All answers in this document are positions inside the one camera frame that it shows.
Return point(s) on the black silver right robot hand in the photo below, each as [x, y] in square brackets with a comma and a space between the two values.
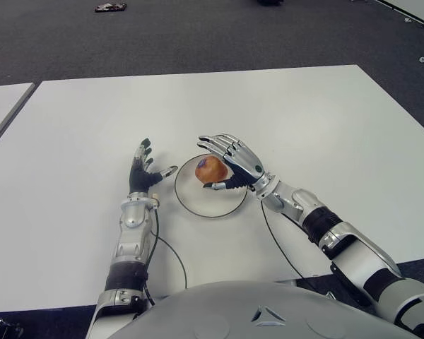
[245, 159]

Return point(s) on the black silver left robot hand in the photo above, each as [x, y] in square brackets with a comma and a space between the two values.
[139, 178]

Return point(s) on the red apple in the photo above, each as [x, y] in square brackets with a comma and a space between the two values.
[210, 171]

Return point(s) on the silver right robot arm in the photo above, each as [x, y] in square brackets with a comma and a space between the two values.
[357, 254]

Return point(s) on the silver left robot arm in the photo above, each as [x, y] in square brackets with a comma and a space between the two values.
[130, 219]

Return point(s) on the white plate with black rim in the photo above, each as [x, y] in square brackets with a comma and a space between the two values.
[198, 201]

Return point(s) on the grey robot torso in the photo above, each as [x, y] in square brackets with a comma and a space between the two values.
[233, 307]

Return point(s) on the neighbouring white table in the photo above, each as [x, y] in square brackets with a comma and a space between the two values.
[1, 102]

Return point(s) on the dark patterned floor object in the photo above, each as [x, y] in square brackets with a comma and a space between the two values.
[110, 7]

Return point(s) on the black device below table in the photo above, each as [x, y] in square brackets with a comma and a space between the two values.
[5, 328]

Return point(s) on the white table with black edge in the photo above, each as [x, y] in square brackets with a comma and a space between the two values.
[420, 8]

